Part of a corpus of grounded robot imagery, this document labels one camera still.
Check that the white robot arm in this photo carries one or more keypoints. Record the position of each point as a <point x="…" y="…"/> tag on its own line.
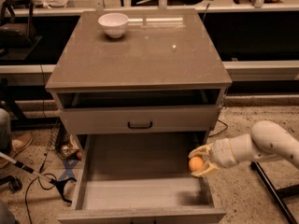
<point x="267" y="141"/>

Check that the black chair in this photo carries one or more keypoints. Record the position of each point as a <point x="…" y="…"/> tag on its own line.
<point x="17" y="40"/>

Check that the grey drawer cabinet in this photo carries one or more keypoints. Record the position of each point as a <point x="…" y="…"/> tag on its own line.
<point x="164" y="59"/>

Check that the closed grey top drawer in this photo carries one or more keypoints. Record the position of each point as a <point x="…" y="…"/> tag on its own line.
<point x="114" y="120"/>

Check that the white ceramic bowl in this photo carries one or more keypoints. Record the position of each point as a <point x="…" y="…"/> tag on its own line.
<point x="114" y="24"/>

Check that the open grey middle drawer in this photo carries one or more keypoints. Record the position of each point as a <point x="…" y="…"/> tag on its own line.
<point x="140" y="178"/>

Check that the wire basket with items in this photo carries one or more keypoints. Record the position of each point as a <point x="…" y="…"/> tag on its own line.
<point x="63" y="144"/>

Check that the black drawer handle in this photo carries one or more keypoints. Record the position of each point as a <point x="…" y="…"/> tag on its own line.
<point x="137" y="126"/>

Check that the brown shoe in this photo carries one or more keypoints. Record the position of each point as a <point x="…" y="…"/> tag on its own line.
<point x="15" y="147"/>

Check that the grey trouser leg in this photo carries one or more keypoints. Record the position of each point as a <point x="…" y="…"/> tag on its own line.
<point x="5" y="132"/>

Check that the black metal stand leg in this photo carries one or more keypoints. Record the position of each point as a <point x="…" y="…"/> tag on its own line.
<point x="279" y="195"/>

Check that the orange fruit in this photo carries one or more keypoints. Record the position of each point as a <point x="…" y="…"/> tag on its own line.
<point x="196" y="163"/>

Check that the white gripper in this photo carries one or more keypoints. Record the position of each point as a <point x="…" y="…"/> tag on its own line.
<point x="221" y="154"/>

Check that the black reacher grabber tool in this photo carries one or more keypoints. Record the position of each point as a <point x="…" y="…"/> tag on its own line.
<point x="59" y="185"/>

